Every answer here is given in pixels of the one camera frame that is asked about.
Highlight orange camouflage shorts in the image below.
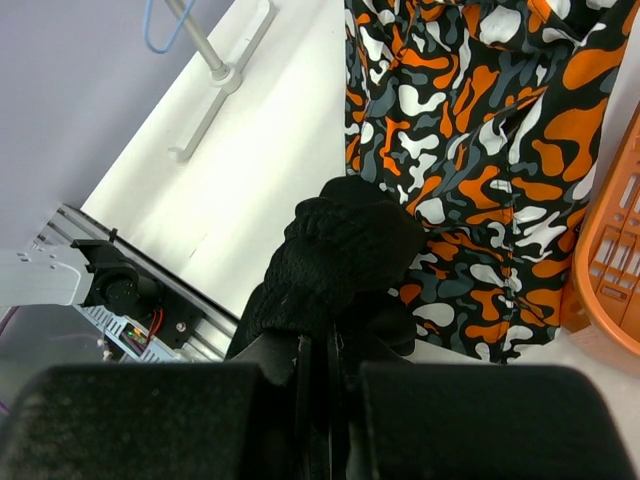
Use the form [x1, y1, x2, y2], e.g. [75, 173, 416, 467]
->
[344, 1, 639, 364]

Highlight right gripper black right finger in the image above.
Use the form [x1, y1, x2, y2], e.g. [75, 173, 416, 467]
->
[327, 331, 636, 479]

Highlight aluminium mounting rail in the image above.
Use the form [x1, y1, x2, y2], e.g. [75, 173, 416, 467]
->
[34, 205, 238, 363]

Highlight orange plastic laundry basket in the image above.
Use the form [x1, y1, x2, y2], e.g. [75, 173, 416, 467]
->
[561, 111, 639, 376]

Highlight blue wire hanger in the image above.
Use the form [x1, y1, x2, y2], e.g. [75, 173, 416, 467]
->
[143, 0, 197, 54]

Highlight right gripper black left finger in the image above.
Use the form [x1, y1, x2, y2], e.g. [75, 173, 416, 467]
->
[1, 334, 308, 479]

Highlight black shorts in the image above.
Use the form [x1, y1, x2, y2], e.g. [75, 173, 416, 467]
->
[226, 176, 426, 359]

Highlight metal clothes rack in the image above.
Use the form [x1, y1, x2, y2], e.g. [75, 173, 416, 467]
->
[166, 1, 276, 163]

